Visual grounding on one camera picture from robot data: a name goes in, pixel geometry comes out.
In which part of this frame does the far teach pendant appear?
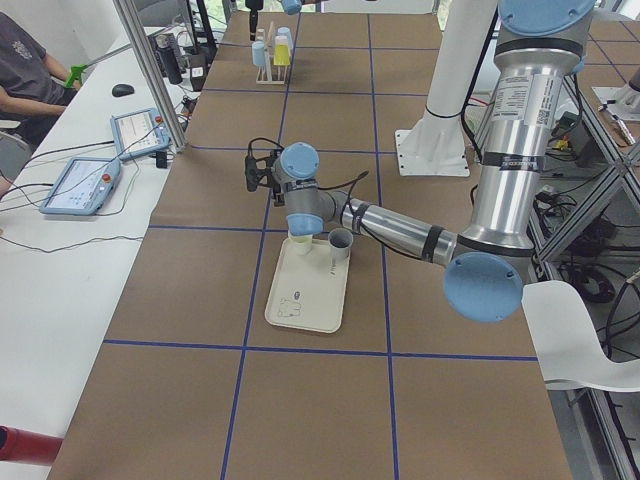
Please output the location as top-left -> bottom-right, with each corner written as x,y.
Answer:
110,108 -> 171,161

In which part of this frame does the white wire cup rack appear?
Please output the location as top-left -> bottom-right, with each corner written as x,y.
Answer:
255,22 -> 293,85

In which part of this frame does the grey plastic cup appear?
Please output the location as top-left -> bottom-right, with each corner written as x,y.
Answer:
328,228 -> 354,262

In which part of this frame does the teach pendant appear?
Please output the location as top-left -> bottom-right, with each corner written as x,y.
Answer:
110,108 -> 171,161
39,157 -> 121,216

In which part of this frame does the near teach pendant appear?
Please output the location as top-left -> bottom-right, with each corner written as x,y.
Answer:
39,157 -> 121,216

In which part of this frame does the person in grey shirt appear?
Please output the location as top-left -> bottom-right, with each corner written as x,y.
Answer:
1,14 -> 81,148

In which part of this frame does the black computer mouse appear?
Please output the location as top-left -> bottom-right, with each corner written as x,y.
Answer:
111,83 -> 135,98

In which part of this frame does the red cylinder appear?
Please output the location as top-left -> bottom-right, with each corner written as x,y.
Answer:
1,426 -> 63,466

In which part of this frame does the yellow plastic cup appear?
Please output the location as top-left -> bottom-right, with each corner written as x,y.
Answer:
273,44 -> 291,67

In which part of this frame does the white chair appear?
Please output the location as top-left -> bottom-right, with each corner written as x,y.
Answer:
522,280 -> 639,393

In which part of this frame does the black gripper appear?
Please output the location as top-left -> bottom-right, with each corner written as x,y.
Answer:
245,0 -> 264,41
267,149 -> 285,206

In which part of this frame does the light blue cup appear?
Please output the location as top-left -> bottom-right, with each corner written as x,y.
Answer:
251,40 -> 267,69

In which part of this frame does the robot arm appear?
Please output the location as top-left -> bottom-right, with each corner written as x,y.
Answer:
245,0 -> 323,41
245,1 -> 594,322

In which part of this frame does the cream plastic cup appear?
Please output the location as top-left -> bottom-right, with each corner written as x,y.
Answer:
288,232 -> 313,256

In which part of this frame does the white serving tray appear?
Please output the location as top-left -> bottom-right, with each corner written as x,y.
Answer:
264,238 -> 350,334

